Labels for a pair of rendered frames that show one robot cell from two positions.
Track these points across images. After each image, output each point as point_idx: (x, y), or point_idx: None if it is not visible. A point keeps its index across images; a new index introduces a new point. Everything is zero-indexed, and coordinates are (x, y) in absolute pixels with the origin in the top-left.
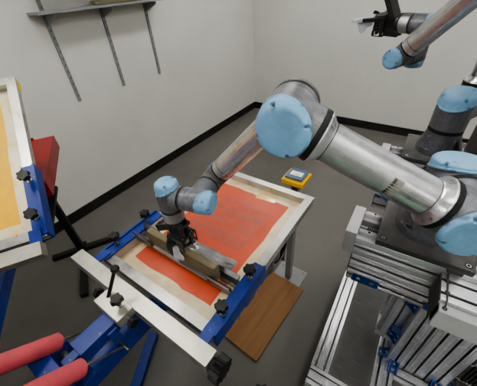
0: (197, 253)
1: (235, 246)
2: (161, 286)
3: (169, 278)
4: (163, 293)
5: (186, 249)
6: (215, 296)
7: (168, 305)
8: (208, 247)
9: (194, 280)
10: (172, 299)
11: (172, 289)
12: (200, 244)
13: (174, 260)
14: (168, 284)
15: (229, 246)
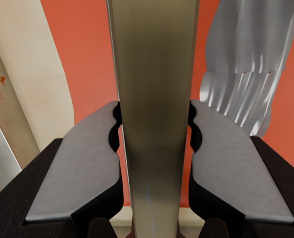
0: (173, 234)
1: None
2: (22, 77)
3: (65, 73)
4: None
5: (161, 192)
6: (124, 203)
7: None
8: (270, 103)
9: (122, 147)
10: (12, 174)
11: (49, 116)
12: (279, 63)
13: (113, 63)
14: (46, 89)
15: None
